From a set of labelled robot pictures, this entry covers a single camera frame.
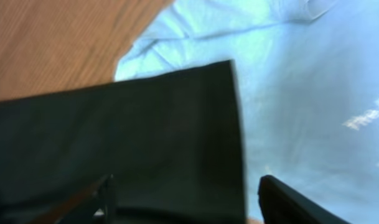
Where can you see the light blue t-shirt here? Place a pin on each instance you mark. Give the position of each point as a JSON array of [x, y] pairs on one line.
[[308, 80]]

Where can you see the black t-shirt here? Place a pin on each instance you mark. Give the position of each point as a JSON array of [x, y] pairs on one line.
[[171, 145]]

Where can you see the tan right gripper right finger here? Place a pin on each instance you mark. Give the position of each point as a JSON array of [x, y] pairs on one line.
[[281, 204]]

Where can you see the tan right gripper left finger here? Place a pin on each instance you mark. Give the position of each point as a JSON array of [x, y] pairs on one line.
[[94, 204]]

